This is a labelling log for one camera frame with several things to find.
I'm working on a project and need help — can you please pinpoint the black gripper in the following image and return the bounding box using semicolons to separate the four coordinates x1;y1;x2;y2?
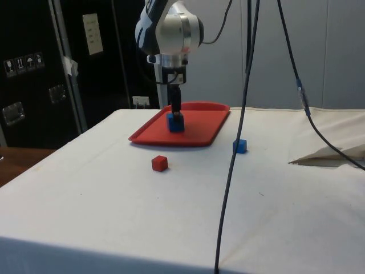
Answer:
163;66;188;122

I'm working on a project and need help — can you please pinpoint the large blue cube block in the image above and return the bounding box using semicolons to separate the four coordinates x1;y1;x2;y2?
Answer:
165;112;185;134

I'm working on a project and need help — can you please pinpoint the red tray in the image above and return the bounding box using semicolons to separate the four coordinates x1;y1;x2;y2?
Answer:
128;100;232;147

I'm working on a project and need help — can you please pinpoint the small red cube block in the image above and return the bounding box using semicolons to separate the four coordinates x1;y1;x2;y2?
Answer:
151;155;169;172

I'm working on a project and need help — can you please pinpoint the small blue cube block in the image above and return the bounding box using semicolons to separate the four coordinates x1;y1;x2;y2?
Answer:
232;139;248;155

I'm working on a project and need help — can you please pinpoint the black cabinet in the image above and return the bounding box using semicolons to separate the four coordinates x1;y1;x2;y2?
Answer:
0;0;161;150

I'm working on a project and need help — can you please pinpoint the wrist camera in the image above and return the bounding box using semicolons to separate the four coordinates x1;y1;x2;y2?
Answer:
146;54;189;69

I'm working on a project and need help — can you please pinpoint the black cable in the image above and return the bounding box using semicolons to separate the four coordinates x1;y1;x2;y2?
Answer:
201;0;233;45
213;0;262;272
275;0;365;171
244;0;254;78

